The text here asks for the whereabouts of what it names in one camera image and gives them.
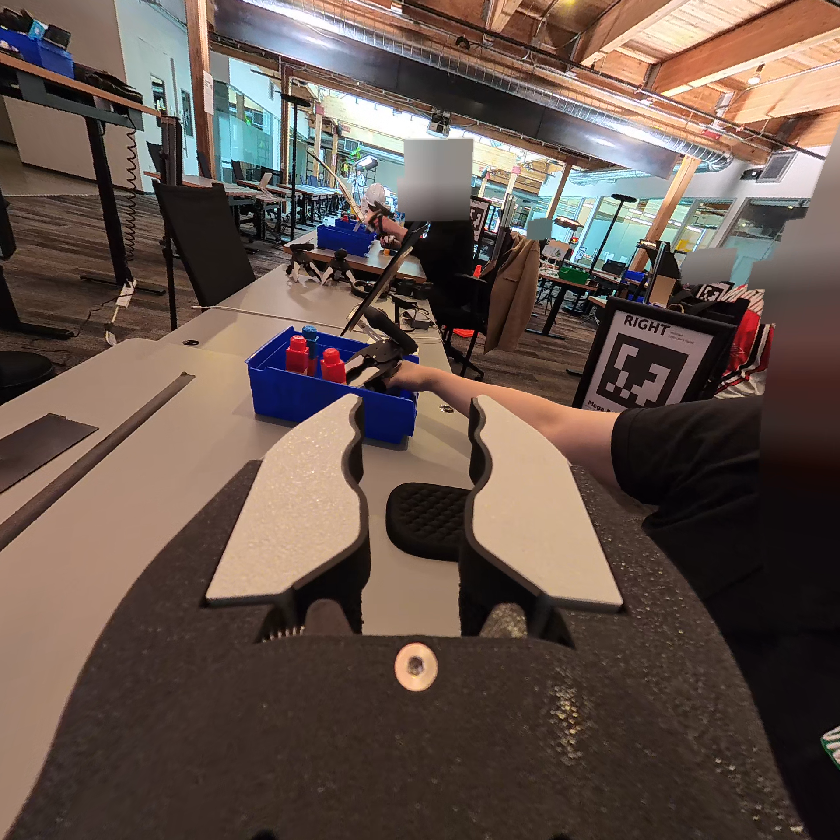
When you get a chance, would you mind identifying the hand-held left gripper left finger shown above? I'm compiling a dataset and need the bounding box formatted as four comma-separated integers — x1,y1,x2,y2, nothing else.
205,394,370,618

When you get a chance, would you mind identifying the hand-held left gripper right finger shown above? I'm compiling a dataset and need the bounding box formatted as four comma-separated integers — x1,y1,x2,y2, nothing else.
459,395,624,626

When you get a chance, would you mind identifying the person's right forearm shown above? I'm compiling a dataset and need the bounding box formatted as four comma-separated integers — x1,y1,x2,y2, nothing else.
420,364,623,492

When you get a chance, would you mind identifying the person's right hand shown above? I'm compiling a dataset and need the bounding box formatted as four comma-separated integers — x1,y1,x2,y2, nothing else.
384,363,434,396

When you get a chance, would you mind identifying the slanted display board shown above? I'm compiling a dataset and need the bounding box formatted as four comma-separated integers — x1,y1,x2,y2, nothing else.
341,226,432,336

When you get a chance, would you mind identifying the black office chair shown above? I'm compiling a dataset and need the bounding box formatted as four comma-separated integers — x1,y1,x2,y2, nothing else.
432,272,491,382

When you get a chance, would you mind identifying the black oval pad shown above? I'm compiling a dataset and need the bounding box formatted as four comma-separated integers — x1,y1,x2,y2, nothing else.
385,482,471,563

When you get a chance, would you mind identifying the brown coat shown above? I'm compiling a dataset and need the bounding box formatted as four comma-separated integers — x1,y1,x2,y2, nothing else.
484,233,543,355

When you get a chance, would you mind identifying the person's black shirt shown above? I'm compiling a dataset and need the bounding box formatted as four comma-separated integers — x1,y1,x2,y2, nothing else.
610,394,840,840

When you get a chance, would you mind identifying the black white pattern sign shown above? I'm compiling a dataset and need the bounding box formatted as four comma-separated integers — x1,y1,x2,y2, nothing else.
572,297,737,414

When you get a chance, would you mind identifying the black floor lamp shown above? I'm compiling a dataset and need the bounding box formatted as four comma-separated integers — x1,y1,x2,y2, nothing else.
587,193,639,278

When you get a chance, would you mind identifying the black rectangular pad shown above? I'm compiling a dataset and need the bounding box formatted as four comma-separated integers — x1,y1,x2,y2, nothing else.
0,413,100,494

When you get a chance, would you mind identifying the red white striped cloth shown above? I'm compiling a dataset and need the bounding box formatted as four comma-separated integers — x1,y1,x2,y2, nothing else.
715,289,767,399

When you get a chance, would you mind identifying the wooden standing desk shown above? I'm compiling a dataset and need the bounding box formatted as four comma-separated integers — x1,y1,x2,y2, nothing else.
0,52,166,294

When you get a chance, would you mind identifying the coiled black cable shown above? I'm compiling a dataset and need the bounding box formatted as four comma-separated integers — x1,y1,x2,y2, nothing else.
123,128,143,265

